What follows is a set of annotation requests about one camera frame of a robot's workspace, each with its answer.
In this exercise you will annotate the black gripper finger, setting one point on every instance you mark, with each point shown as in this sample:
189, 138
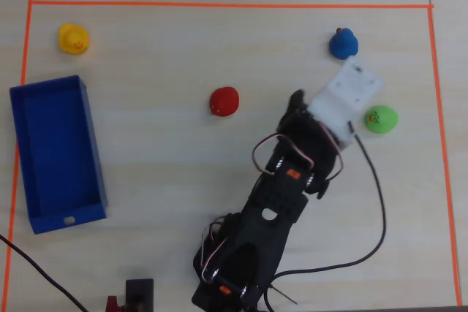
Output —
298, 99

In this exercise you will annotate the green rubber duck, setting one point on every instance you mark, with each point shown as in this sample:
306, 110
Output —
384, 120

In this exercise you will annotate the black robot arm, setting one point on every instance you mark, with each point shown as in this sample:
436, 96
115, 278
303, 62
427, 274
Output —
263, 239

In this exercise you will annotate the blue rubber duck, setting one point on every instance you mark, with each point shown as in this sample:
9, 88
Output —
343, 45

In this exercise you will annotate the red rubber duck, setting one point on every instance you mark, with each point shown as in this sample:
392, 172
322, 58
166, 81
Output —
225, 102

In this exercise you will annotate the yellow rubber duck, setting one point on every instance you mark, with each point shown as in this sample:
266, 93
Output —
74, 39

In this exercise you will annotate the blue plastic box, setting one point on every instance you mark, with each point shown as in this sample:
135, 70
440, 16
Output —
58, 151

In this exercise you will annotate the orange tape border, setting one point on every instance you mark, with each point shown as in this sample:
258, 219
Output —
219, 4

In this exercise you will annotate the black and red table clamp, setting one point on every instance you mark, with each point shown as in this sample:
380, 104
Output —
139, 295

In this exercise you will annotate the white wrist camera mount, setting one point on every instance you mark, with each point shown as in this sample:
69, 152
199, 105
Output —
347, 96

